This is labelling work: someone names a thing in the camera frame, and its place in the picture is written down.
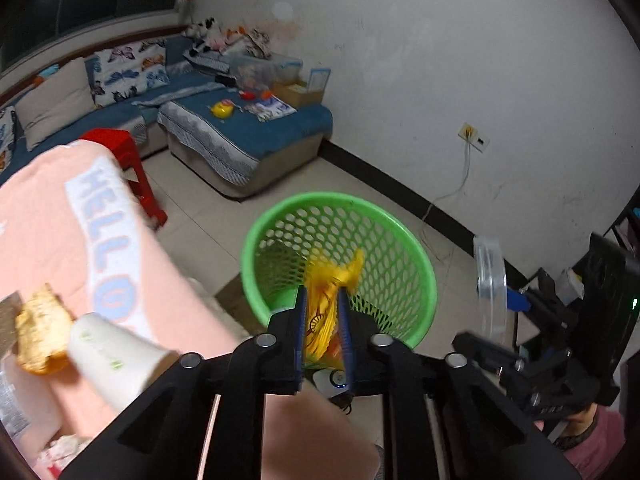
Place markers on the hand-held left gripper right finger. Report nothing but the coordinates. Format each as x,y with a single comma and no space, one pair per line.
346,340

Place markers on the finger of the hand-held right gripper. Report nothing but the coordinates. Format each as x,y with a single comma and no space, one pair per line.
487,355
517,301

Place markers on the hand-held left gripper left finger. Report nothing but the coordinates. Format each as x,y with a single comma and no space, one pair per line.
300,340

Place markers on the clear plastic lid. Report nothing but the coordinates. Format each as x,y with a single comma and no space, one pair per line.
492,300

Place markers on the yellow mesh net bag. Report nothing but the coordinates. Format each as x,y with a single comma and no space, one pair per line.
324,305

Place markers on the green plastic basket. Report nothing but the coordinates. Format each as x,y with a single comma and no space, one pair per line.
325,199

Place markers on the person's right forearm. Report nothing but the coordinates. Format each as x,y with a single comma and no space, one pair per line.
605,442

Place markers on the person's right hand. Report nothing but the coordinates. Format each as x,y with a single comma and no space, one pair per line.
584,417

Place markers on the white round device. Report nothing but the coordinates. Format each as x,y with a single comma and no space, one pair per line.
327,380

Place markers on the white paper cup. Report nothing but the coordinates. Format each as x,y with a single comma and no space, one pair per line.
115,360

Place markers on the blue sofa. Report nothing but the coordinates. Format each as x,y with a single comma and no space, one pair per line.
280,130

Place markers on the blue and white booklet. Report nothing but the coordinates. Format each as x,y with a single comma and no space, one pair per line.
270,109

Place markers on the yellow toy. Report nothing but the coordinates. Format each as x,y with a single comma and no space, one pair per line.
222,110

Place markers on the cardboard box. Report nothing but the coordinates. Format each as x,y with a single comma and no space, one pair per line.
295,96

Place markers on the orange small toy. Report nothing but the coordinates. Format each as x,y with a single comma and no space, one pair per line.
268,94

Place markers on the red small toy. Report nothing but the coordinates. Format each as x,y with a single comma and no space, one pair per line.
247,95

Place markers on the bread piece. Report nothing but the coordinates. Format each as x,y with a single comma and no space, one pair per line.
42,325

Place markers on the blue framed white card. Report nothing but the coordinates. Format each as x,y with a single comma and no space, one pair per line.
318,80

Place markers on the clear storage box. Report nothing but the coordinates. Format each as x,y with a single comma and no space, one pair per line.
260,72

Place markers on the red plastic stool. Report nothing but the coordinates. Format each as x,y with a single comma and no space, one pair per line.
112,140

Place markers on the pink printed blanket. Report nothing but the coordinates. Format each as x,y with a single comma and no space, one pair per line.
50,210

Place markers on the silver foil packet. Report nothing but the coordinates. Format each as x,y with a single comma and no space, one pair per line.
9,325

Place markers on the patterned hat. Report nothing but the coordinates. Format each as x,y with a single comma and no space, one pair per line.
257,44

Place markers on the black and white plush toy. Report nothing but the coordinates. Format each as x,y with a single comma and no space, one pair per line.
202,29

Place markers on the beige pillow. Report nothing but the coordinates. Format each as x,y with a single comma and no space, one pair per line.
55,102

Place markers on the teal small toy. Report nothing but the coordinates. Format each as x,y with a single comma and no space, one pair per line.
48,71

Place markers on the wall outlet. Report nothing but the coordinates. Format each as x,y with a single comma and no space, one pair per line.
472,136

